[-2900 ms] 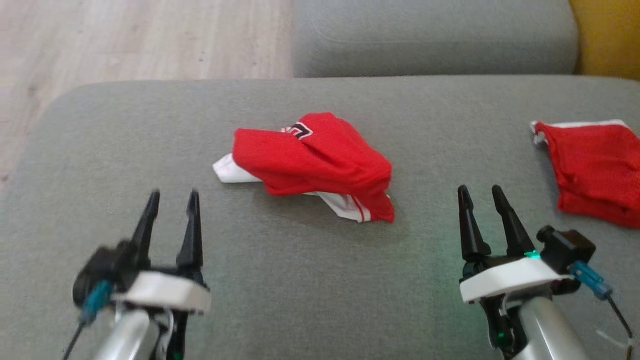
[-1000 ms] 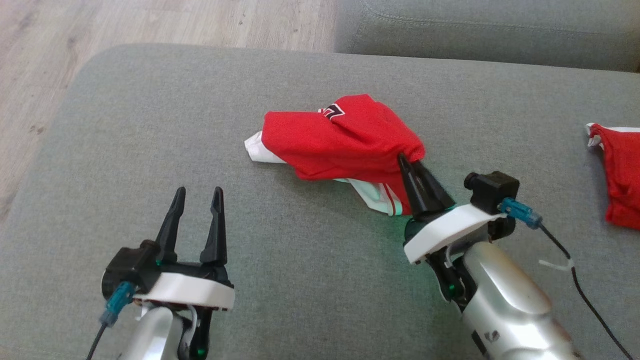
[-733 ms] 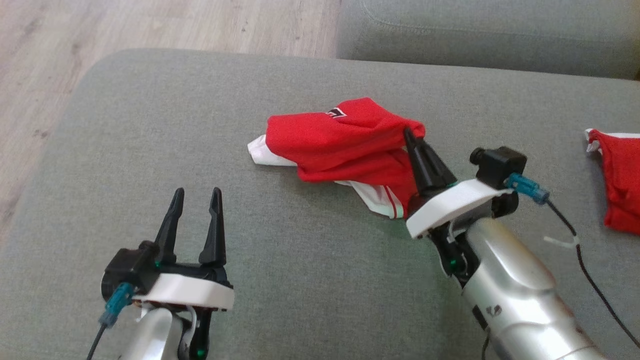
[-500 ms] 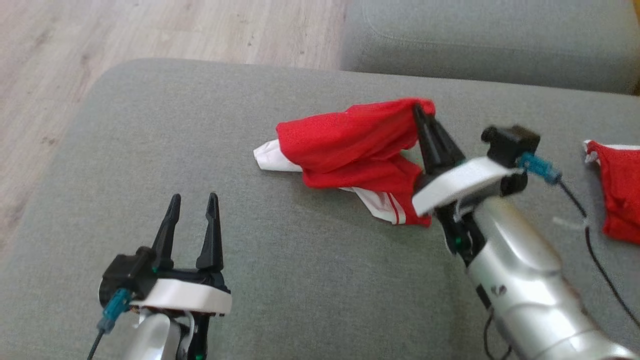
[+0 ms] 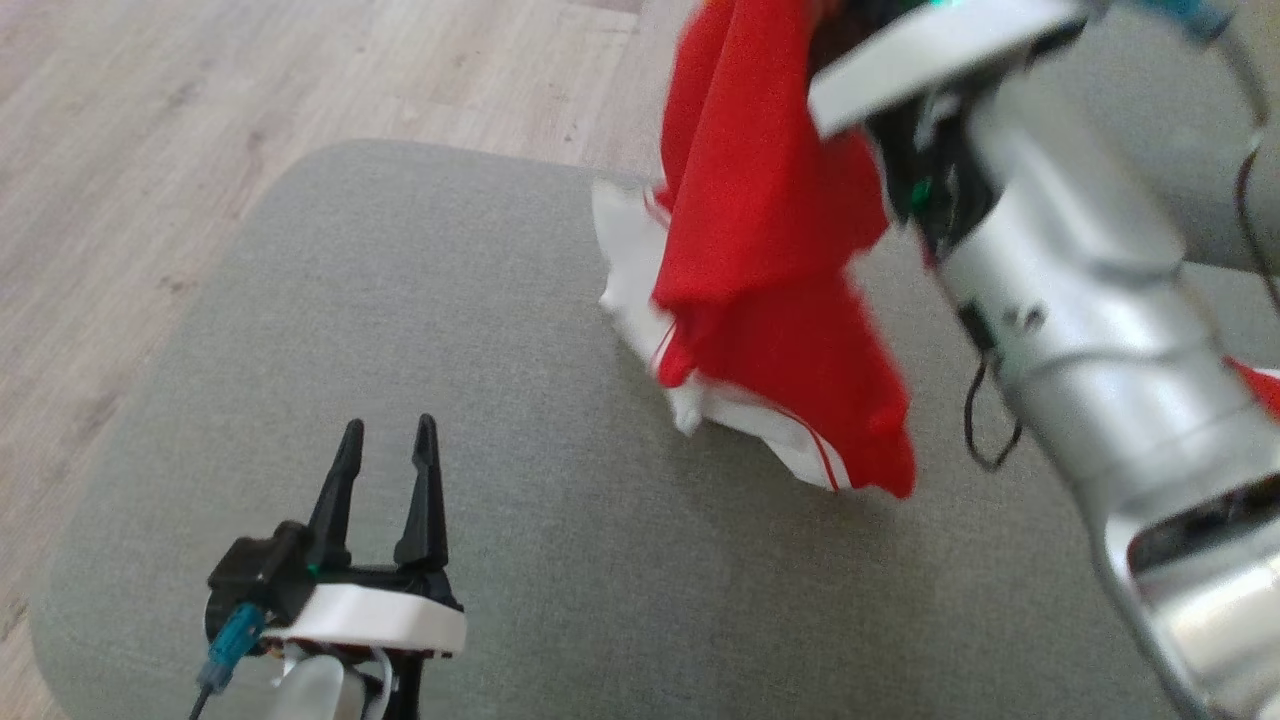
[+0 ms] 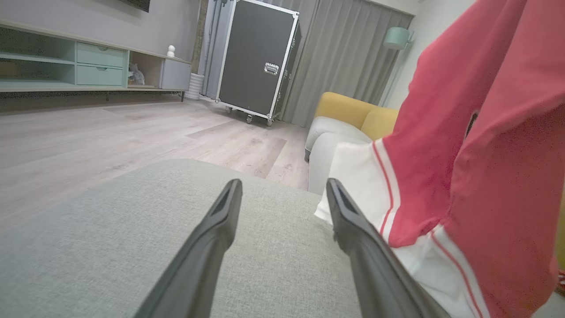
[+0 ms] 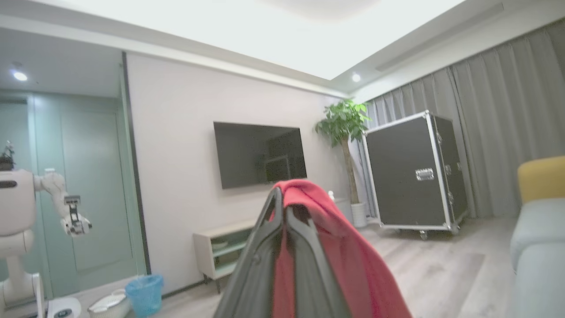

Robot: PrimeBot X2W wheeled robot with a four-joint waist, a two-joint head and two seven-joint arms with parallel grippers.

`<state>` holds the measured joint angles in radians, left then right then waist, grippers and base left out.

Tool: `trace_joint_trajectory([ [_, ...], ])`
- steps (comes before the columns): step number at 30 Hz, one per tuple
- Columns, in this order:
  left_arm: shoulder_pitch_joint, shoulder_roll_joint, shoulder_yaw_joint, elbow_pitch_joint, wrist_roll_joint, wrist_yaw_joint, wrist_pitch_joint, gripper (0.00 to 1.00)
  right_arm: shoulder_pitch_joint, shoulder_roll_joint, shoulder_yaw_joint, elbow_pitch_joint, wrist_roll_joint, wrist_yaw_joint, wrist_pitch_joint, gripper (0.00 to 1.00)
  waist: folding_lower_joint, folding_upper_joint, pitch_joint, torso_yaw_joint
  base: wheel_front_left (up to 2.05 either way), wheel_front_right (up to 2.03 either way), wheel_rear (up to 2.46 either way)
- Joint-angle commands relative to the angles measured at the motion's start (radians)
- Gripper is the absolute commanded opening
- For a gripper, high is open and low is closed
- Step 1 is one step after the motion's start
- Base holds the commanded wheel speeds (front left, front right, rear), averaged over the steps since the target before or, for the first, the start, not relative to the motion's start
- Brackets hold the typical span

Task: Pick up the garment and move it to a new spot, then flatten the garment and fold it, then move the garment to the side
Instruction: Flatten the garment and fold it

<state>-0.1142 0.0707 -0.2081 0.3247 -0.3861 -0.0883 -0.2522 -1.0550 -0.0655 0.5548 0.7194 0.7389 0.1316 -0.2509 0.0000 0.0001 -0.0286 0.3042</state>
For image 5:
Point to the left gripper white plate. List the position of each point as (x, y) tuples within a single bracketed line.
[(380, 615)]

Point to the large grey sofa seat cushion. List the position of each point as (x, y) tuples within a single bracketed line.
[(560, 560)]

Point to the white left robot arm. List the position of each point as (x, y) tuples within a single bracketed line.
[(310, 695)]

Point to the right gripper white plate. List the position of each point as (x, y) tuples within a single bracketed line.
[(930, 60)]

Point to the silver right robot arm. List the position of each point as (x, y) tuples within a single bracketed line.
[(1080, 280)]

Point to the red and white jersey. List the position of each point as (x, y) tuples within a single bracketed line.
[(760, 200)]

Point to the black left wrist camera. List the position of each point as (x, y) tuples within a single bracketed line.
[(255, 570)]

